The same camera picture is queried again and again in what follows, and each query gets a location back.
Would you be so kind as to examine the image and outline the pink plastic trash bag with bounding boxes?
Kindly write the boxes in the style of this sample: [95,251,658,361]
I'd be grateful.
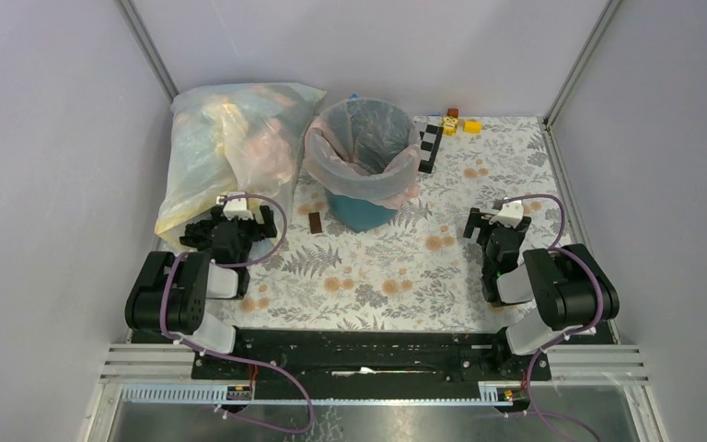
[304,98,421,210]

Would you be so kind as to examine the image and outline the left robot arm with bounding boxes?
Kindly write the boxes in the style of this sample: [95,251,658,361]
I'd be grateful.
[124,202,278,378]

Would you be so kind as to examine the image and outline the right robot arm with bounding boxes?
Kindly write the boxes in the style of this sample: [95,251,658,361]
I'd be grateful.
[463,203,620,379]

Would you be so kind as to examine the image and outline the black plastic trash bag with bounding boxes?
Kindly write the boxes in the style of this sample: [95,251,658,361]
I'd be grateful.
[180,219,218,251]

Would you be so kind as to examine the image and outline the large clear bag of bags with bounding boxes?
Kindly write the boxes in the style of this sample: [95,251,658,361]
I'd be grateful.
[155,83,327,243]

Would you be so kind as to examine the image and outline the teal plastic trash bin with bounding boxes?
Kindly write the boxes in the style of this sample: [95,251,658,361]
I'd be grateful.
[325,190,399,233]

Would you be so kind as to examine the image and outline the small brown wooden block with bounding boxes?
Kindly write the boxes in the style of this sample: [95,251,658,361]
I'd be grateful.
[308,212,323,235]

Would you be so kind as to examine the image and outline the floral patterned tablecloth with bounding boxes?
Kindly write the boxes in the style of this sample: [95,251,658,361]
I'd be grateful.
[206,117,574,332]

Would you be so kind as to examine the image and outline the yellow cube block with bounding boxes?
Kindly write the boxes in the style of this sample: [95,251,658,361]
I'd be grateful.
[462,120,482,134]

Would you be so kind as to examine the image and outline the black white checkered board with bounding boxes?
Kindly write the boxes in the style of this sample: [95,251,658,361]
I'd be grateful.
[416,122,443,174]

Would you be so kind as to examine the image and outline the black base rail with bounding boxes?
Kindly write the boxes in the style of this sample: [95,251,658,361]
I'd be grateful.
[130,325,617,404]

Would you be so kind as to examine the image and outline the slotted cable duct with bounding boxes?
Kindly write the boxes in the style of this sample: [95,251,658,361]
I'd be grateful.
[122,380,522,407]

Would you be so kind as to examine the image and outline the left aluminium frame post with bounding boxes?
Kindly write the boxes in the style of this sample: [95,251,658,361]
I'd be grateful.
[114,0,179,102]

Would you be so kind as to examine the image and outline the aluminium frame post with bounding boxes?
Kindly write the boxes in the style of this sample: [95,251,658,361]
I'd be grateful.
[114,0,179,102]
[543,0,623,129]

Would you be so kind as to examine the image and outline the right aluminium frame post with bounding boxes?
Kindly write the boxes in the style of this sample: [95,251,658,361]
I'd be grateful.
[543,0,623,129]

